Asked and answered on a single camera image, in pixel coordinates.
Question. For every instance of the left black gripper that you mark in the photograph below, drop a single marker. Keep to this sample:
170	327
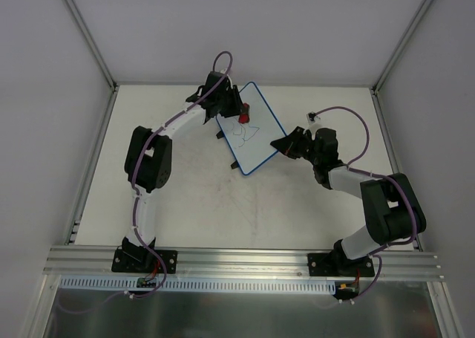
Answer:
230	102

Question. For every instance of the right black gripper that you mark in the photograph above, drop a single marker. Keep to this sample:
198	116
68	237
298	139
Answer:
299	145

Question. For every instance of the red bone-shaped eraser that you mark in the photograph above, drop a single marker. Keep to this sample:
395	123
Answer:
244	116

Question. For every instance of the blue-framed whiteboard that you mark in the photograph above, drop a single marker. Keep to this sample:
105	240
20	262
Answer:
250	142

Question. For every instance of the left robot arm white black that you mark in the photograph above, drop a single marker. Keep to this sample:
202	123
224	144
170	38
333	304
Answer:
149	158

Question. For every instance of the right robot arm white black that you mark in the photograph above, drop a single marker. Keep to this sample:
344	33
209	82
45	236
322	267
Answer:
392	213

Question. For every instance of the upper black whiteboard clip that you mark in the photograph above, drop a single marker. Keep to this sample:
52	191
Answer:
219	134

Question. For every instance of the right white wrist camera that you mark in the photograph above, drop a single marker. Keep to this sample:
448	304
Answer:
314	122

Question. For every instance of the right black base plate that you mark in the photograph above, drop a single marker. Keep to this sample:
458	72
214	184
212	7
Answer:
327	264

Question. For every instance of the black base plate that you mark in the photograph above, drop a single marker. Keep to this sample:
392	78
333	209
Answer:
124	263
327	264

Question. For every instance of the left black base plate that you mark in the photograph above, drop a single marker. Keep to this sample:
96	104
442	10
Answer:
124	263

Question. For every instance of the right aluminium frame post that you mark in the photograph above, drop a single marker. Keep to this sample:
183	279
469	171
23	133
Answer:
403	42

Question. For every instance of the aluminium frame post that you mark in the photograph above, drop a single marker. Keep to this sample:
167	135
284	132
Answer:
403	42
90	42

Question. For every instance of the left aluminium frame post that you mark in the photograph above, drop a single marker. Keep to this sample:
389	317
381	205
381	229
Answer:
90	42

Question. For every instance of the aluminium mounting rail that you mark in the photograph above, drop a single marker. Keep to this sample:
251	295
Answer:
412	266

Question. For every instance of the slotted white cable duct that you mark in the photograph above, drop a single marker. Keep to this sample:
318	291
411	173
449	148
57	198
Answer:
201	285

